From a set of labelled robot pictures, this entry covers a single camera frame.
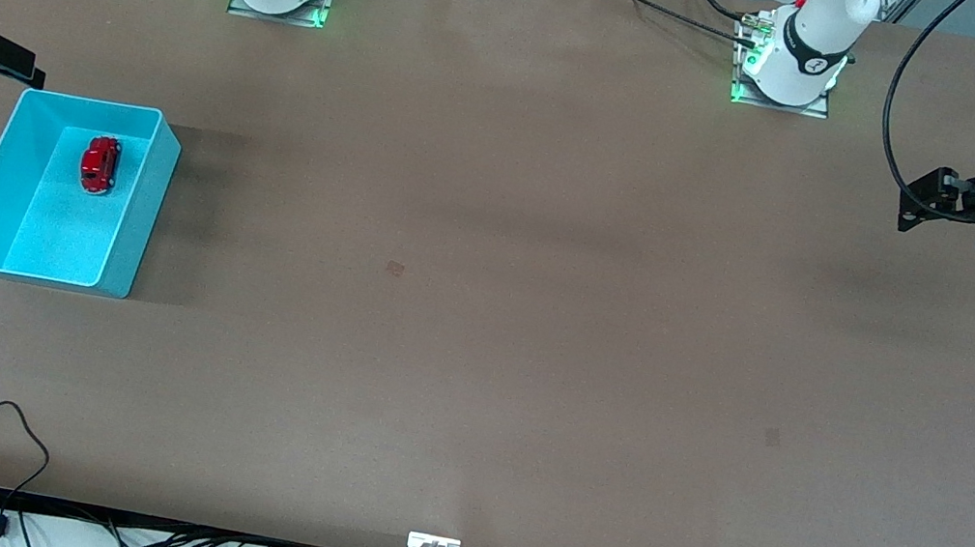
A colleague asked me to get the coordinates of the blue plastic box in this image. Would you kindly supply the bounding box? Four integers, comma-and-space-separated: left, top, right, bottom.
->
0, 84, 187, 304

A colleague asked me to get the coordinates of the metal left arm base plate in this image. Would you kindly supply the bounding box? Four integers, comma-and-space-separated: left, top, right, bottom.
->
728, 6, 846, 121

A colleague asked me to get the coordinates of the black cable to arm base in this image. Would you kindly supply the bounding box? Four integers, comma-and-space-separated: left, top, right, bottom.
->
548, 0, 768, 49

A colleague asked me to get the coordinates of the thin black looped cable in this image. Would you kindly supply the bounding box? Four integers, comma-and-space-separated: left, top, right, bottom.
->
0, 400, 58, 547

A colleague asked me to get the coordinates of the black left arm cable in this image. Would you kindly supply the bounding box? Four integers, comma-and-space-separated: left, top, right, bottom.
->
869, 0, 975, 226

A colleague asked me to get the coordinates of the red beetle toy car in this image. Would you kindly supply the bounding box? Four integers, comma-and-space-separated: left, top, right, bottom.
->
75, 132, 125, 200

